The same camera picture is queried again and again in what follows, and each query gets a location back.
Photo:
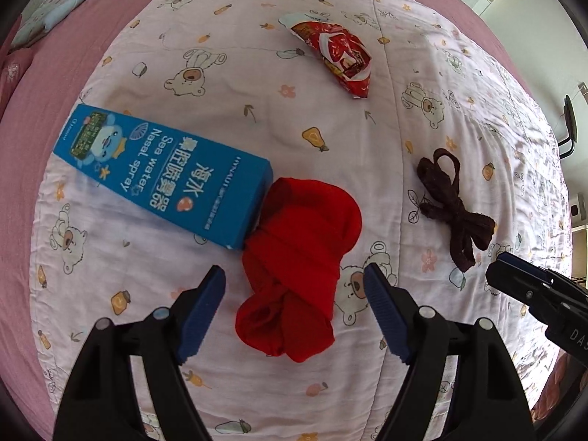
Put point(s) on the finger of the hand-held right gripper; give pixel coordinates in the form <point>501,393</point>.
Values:
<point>519,280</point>

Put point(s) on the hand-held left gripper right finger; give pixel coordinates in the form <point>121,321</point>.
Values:
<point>388,317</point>

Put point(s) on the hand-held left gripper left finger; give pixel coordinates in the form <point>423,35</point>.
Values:
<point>200,317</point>

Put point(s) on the brown ribbon bow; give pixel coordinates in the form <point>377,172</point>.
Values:
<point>450,202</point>

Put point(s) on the red sock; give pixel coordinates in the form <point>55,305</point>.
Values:
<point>298,257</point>

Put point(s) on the blue cardboard box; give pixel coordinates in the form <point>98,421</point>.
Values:
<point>161,170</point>

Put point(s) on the black bar chair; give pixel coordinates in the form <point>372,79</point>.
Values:
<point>569,115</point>

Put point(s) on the white bear printed blanket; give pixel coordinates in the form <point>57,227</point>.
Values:
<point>229,78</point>

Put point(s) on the red snack packet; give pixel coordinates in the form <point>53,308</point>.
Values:
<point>340,50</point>

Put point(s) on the light blue printed pillow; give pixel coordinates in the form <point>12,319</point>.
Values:
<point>59,4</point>

